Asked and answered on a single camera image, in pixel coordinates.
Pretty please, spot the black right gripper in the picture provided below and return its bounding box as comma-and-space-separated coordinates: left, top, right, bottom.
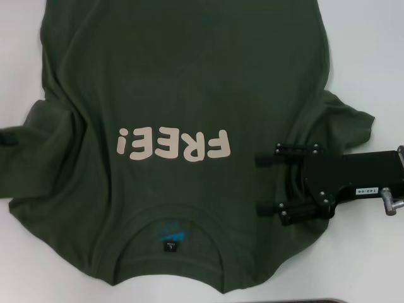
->
254, 142, 404, 227

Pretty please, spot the dark green FREE t-shirt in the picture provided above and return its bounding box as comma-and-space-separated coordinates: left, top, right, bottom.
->
0, 0, 376, 296

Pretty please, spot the dark flat strip grey rim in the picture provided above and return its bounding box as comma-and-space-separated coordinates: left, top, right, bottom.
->
262, 297, 361, 303

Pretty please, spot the right gripper cable metal plug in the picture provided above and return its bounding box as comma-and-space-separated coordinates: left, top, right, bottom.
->
379, 186, 404, 218

